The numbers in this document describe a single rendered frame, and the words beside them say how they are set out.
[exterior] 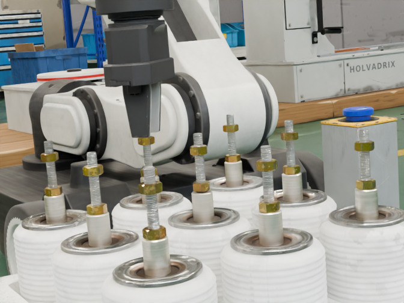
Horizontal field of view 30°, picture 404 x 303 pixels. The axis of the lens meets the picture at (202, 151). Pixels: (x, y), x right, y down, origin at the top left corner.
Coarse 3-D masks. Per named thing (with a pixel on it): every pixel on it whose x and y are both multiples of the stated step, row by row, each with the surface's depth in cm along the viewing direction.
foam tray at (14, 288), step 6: (6, 276) 88; (12, 276) 88; (0, 282) 86; (6, 282) 86; (12, 282) 86; (18, 282) 87; (0, 288) 84; (6, 288) 84; (12, 288) 86; (18, 288) 87; (0, 294) 82; (6, 294) 82; (12, 294) 82; (18, 294) 82; (0, 300) 80; (6, 300) 80; (12, 300) 80; (18, 300) 80; (24, 300) 79; (330, 300) 73
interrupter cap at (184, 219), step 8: (216, 208) 82; (224, 208) 81; (176, 216) 80; (184, 216) 80; (192, 216) 80; (216, 216) 80; (224, 216) 79; (232, 216) 78; (176, 224) 76; (184, 224) 76; (192, 224) 76; (200, 224) 76; (208, 224) 75; (216, 224) 75; (224, 224) 76
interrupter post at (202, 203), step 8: (192, 192) 78; (208, 192) 78; (192, 200) 78; (200, 200) 77; (208, 200) 78; (192, 208) 78; (200, 208) 78; (208, 208) 78; (200, 216) 78; (208, 216) 78
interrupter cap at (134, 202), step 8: (168, 192) 92; (176, 192) 91; (120, 200) 89; (128, 200) 89; (136, 200) 89; (168, 200) 88; (176, 200) 87; (128, 208) 86; (136, 208) 85; (144, 208) 85; (160, 208) 85
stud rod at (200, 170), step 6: (198, 138) 77; (198, 144) 77; (198, 156) 77; (198, 162) 77; (198, 168) 78; (198, 174) 78; (204, 174) 78; (198, 180) 78; (204, 180) 78; (198, 192) 78
